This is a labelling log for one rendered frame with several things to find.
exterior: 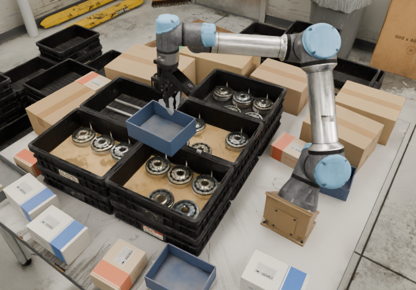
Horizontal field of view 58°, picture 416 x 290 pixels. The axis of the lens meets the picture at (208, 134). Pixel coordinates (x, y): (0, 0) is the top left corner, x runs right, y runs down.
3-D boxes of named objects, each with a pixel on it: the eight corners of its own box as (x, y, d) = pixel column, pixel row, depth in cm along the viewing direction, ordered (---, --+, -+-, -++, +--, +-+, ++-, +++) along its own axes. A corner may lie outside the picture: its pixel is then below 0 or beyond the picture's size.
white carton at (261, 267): (306, 288, 132) (310, 275, 126) (294, 318, 124) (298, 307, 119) (253, 262, 140) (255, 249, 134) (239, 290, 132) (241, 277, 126)
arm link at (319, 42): (337, 180, 137) (324, 28, 133) (355, 189, 122) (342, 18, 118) (304, 184, 136) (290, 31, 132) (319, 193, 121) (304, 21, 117)
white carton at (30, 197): (62, 209, 158) (56, 195, 152) (36, 228, 151) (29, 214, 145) (35, 186, 167) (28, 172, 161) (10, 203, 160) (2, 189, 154)
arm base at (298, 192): (317, 211, 147) (328, 187, 146) (312, 213, 133) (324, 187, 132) (281, 193, 153) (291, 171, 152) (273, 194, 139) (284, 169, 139)
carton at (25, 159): (45, 148, 186) (41, 136, 181) (62, 157, 181) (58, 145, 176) (18, 168, 176) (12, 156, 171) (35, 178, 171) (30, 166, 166)
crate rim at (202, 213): (235, 170, 146) (235, 166, 145) (197, 228, 127) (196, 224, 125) (150, 138, 161) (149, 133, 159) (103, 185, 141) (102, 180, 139)
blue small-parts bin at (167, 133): (196, 132, 139) (195, 118, 134) (171, 157, 130) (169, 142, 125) (154, 114, 147) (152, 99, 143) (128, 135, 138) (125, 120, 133)
